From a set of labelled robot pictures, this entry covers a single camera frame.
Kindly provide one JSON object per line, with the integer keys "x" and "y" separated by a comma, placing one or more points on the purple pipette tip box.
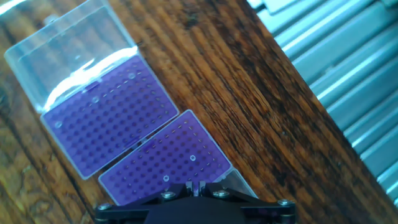
{"x": 109, "y": 124}
{"x": 174, "y": 140}

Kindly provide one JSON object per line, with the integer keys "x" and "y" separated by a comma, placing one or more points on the clear small pipette tip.
{"x": 95, "y": 99}
{"x": 131, "y": 75}
{"x": 195, "y": 187}
{"x": 58, "y": 124}
{"x": 192, "y": 157}
{"x": 166, "y": 178}

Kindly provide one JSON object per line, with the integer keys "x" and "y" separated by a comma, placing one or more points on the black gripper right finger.
{"x": 264, "y": 208}

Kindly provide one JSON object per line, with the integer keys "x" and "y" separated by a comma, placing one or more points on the brown wooden board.
{"x": 233, "y": 93}

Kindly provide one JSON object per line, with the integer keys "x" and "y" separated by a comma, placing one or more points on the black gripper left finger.
{"x": 133, "y": 210}

